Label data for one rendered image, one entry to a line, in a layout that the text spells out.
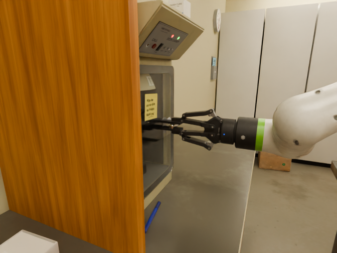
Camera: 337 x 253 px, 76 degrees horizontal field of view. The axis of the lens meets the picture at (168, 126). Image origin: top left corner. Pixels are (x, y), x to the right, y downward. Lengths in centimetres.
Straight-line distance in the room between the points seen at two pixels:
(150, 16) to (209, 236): 56
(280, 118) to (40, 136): 57
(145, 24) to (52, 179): 45
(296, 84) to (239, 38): 103
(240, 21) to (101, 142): 330
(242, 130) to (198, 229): 30
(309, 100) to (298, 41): 308
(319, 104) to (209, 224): 43
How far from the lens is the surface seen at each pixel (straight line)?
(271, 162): 341
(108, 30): 44
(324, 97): 52
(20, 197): 82
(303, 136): 50
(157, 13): 49
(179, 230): 68
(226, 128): 63
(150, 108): 64
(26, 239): 68
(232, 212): 76
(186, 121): 68
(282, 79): 354
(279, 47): 355
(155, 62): 69
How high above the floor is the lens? 138
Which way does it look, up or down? 15 degrees down
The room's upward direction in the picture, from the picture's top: straight up
